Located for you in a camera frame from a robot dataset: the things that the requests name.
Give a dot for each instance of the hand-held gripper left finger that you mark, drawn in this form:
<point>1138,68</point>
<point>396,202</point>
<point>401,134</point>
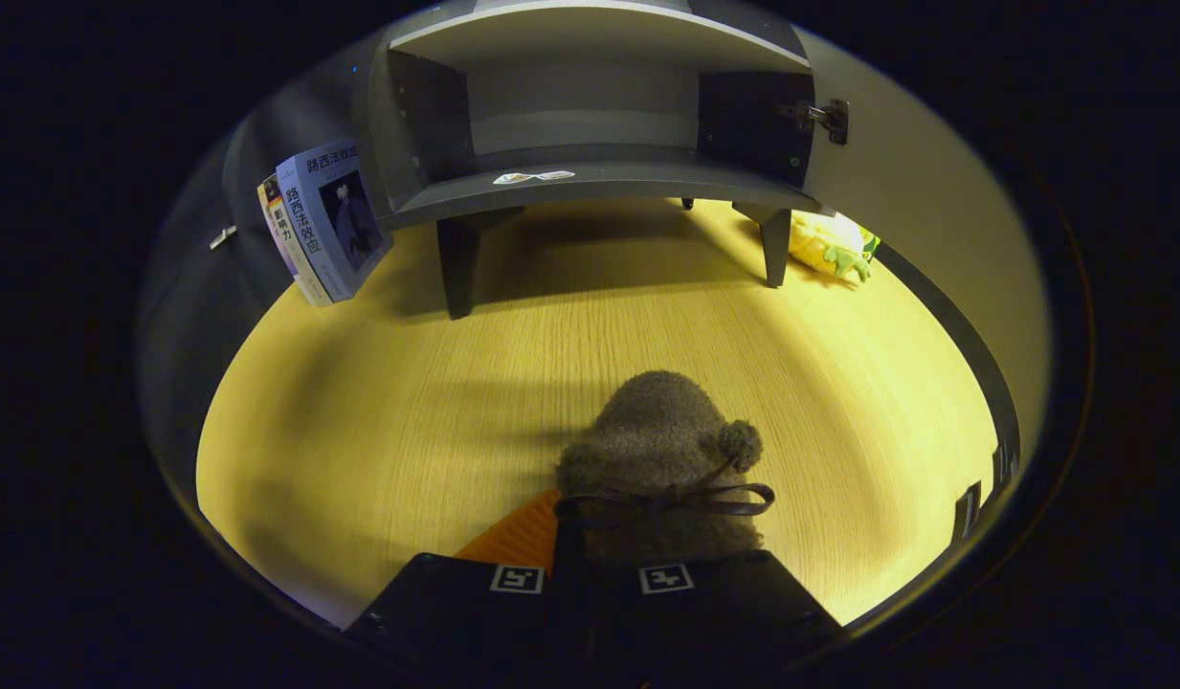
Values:
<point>446,603</point>

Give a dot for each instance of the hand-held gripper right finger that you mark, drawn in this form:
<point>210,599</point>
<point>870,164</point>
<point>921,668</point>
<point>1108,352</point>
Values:
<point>733,603</point>

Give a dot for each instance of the brown fuzzy shoe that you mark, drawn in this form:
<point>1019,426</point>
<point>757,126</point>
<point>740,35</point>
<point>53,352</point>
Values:
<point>656,421</point>

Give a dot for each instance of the grey shoe cabinet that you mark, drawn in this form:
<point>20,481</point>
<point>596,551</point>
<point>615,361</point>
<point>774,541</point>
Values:
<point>570,182</point>

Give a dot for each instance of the metal door hinge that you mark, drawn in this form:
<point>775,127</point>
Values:
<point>824,117</point>

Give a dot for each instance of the yellow green plush toy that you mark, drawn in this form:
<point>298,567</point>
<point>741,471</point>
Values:
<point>819,239</point>

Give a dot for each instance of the black backdrop cloth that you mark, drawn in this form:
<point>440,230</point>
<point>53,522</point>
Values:
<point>197,306</point>

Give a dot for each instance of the blue book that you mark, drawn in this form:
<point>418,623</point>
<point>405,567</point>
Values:
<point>345,225</point>

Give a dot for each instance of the white yellow book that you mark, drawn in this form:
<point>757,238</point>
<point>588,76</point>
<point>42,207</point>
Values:
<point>288,244</point>

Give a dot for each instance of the white clothes peg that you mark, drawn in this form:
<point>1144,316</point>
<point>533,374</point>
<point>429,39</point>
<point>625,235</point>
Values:
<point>223,237</point>

